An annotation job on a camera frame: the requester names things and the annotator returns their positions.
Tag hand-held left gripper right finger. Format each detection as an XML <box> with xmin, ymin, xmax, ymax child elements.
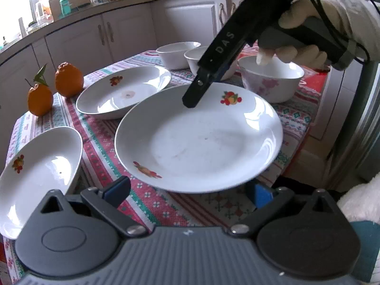
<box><xmin>228</xmin><ymin>181</ymin><xmax>339</xmax><ymax>238</ymax></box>

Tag white kitchen cabinets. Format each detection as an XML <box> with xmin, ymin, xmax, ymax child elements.
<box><xmin>0</xmin><ymin>0</ymin><xmax>247</xmax><ymax>101</ymax></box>

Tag grey metal appliance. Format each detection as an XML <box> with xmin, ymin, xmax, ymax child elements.
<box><xmin>309</xmin><ymin>0</ymin><xmax>380</xmax><ymax>190</ymax></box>

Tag plain white bowl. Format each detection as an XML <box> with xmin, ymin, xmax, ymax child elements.
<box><xmin>184</xmin><ymin>46</ymin><xmax>238</xmax><ymax>81</ymax></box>
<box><xmin>156</xmin><ymin>42</ymin><xmax>202</xmax><ymax>70</ymax></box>

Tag large white fruit-print plate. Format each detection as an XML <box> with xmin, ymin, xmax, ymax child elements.
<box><xmin>114</xmin><ymin>82</ymin><xmax>284</xmax><ymax>193</ymax></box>

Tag cardboard box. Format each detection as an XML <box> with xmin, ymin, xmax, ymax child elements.
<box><xmin>48</xmin><ymin>0</ymin><xmax>96</xmax><ymax>21</ymax></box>

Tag red green patterned tablecloth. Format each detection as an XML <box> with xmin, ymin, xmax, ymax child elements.
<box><xmin>4</xmin><ymin>47</ymin><xmax>323</xmax><ymax>285</ymax></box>

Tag black cable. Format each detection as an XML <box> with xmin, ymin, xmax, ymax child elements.
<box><xmin>309</xmin><ymin>0</ymin><xmax>380</xmax><ymax>61</ymax></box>

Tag deep white fruit-print plate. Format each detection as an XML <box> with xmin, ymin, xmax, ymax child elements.
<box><xmin>76</xmin><ymin>65</ymin><xmax>172</xmax><ymax>121</ymax></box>

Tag orange fruit with leaves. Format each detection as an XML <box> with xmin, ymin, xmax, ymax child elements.
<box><xmin>24</xmin><ymin>64</ymin><xmax>54</xmax><ymax>117</ymax></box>

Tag person's right hand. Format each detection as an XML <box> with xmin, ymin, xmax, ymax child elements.
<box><xmin>256</xmin><ymin>0</ymin><xmax>328</xmax><ymax>66</ymax></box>

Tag white pink floral bowl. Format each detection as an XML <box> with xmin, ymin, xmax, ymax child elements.
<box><xmin>237</xmin><ymin>55</ymin><xmax>305</xmax><ymax>104</ymax></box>

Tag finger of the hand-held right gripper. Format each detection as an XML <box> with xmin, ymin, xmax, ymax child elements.
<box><xmin>182</xmin><ymin>65</ymin><xmax>222</xmax><ymax>109</ymax></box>

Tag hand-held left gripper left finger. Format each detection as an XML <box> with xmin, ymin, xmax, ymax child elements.
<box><xmin>40</xmin><ymin>176</ymin><xmax>149</xmax><ymax>238</ymax></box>

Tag person's right forearm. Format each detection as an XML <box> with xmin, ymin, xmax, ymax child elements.
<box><xmin>322</xmin><ymin>0</ymin><xmax>380</xmax><ymax>63</ymax></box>

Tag person's white fluffy clothing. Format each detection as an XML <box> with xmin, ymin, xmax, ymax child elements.
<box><xmin>337</xmin><ymin>175</ymin><xmax>380</xmax><ymax>284</ymax></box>

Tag clear bottle with orange contents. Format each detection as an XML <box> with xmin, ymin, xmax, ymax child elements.
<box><xmin>36</xmin><ymin>0</ymin><xmax>54</xmax><ymax>25</ymax></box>

